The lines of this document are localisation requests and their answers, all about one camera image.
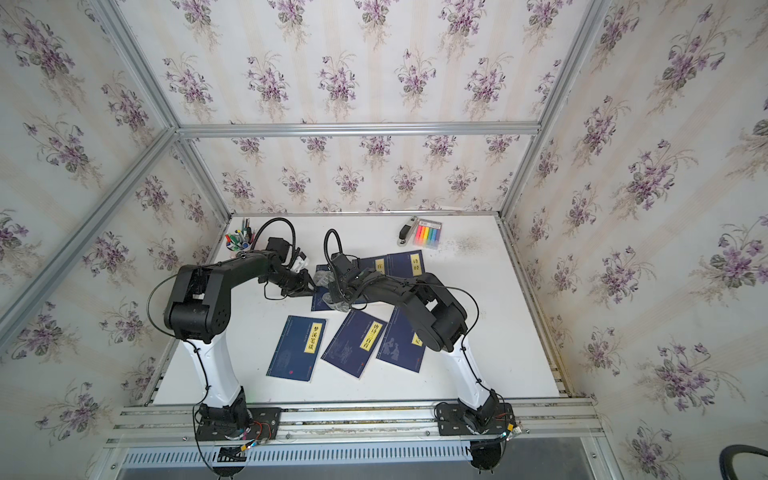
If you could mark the clear box of highlighters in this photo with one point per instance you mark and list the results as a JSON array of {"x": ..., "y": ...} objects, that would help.
[{"x": 427, "y": 234}]

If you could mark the aluminium rail frame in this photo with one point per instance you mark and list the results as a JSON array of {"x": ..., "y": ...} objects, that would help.
[{"x": 344, "y": 433}]

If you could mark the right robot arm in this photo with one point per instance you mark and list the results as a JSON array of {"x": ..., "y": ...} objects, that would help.
[{"x": 435, "y": 315}]

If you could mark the grey black stapler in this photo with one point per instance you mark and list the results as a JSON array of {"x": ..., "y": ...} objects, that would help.
[{"x": 406, "y": 230}]

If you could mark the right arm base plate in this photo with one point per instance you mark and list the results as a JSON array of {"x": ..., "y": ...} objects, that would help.
[{"x": 493, "y": 418}]

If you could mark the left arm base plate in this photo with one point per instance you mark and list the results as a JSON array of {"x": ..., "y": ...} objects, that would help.
[{"x": 218, "y": 424}]

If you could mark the grey striped cleaning cloth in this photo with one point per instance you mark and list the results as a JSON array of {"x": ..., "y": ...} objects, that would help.
[{"x": 335, "y": 299}]

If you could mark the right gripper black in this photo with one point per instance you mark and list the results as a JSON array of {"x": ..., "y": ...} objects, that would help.
[{"x": 333, "y": 294}]

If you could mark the blue book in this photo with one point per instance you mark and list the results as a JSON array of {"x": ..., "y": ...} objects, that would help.
[
  {"x": 321, "y": 278},
  {"x": 353, "y": 344},
  {"x": 297, "y": 349},
  {"x": 401, "y": 346},
  {"x": 408, "y": 264},
  {"x": 378, "y": 264}
]

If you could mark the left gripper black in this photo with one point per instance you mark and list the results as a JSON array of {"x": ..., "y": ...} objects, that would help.
[{"x": 301, "y": 288}]

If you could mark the pink pen cup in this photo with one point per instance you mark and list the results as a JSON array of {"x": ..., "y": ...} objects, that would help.
[{"x": 240, "y": 239}]

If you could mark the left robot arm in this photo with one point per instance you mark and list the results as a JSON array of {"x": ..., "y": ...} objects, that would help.
[{"x": 198, "y": 313}]

